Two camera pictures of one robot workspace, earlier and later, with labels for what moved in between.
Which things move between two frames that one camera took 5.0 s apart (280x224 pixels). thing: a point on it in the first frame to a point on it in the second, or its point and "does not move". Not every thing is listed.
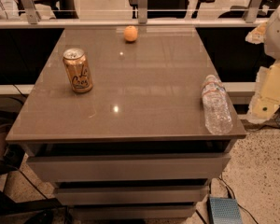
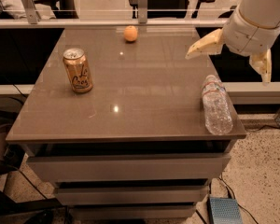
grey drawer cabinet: x=135 y=147 does not move
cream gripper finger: x=258 y=35 to x=209 y=45
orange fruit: x=131 y=33 does not move
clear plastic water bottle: x=217 y=109 does not move
